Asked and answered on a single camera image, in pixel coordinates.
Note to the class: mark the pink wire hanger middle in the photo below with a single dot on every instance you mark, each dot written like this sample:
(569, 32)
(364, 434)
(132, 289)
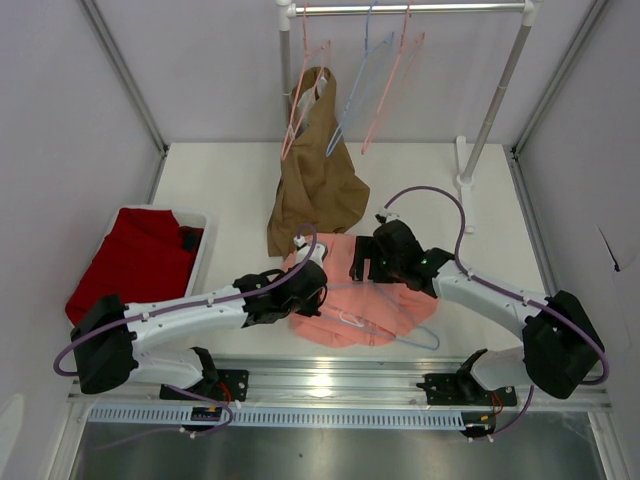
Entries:
(395, 85)

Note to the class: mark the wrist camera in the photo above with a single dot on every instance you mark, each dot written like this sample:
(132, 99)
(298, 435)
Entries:
(383, 216)
(309, 255)

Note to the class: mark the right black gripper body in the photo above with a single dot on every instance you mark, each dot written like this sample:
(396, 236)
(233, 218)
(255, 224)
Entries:
(363, 257)

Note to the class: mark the blue wire hanger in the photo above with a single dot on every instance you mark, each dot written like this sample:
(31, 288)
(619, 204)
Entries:
(371, 315)
(363, 84)

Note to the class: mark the slotted cable duct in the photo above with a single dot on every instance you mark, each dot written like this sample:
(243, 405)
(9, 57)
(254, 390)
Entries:
(416, 419)

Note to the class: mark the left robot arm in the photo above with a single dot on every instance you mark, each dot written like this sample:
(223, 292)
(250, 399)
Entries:
(116, 343)

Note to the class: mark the pink pleated skirt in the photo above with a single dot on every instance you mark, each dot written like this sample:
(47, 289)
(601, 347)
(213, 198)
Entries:
(336, 266)

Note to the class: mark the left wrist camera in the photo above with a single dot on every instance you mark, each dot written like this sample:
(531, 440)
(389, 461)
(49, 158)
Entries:
(309, 255)

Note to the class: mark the brown skirt on hanger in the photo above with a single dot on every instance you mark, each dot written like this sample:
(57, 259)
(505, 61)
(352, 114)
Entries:
(314, 187)

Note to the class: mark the white metal clothes rack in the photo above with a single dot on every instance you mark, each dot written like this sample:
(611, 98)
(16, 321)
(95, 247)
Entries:
(464, 181)

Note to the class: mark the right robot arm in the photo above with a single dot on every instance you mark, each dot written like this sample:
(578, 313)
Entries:
(559, 345)

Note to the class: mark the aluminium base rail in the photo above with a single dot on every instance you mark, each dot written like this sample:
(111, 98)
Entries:
(325, 382)

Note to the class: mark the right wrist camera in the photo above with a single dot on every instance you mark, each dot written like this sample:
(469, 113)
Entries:
(383, 216)

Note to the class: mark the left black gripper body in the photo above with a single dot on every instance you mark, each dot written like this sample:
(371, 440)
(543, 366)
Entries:
(308, 308)

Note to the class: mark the red garment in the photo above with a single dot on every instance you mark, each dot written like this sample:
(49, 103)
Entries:
(147, 256)

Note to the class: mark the pink hanger holding brown skirt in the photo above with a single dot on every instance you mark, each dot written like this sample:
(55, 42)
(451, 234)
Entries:
(300, 97)

